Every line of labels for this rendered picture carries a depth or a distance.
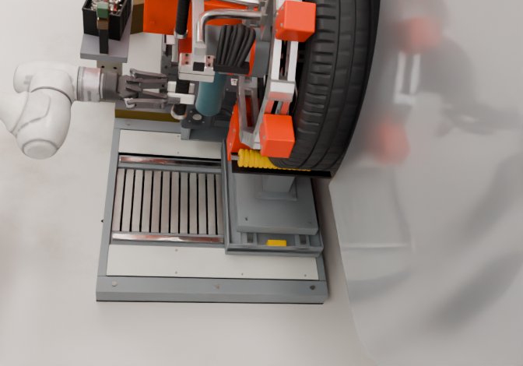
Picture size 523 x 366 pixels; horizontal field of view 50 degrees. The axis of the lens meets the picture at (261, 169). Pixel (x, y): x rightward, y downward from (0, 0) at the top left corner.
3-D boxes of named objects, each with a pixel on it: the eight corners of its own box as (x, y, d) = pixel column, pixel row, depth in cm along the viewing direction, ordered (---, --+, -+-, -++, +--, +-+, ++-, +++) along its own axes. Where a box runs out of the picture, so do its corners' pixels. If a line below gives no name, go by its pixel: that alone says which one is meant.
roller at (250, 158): (317, 174, 188) (322, 164, 183) (229, 169, 182) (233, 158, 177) (314, 161, 191) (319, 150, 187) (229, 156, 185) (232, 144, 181)
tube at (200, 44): (270, 63, 142) (279, 29, 133) (193, 55, 138) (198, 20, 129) (264, 19, 152) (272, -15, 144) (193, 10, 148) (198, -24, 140)
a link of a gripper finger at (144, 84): (126, 92, 149) (125, 88, 149) (168, 90, 152) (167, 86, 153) (126, 81, 146) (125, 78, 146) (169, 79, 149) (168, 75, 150)
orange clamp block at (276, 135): (286, 132, 151) (289, 159, 145) (257, 130, 149) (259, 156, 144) (292, 114, 145) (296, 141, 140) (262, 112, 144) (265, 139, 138)
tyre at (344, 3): (407, 156, 133) (408, -103, 141) (311, 149, 128) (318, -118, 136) (320, 182, 197) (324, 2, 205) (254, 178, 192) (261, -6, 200)
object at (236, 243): (317, 258, 215) (324, 246, 207) (224, 255, 208) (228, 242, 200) (301, 156, 245) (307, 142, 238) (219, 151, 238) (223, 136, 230)
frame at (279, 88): (263, 184, 169) (312, 43, 127) (241, 183, 167) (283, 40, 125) (251, 61, 201) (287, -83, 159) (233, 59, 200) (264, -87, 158)
